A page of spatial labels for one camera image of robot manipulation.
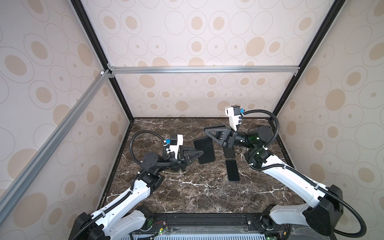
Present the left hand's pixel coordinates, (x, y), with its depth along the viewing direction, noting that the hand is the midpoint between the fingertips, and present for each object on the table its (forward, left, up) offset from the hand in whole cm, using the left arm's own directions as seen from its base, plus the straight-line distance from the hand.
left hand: (204, 155), depth 57 cm
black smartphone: (+11, -19, -37) cm, 43 cm away
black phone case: (+21, -18, -34) cm, 43 cm away
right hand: (+3, 0, +8) cm, 9 cm away
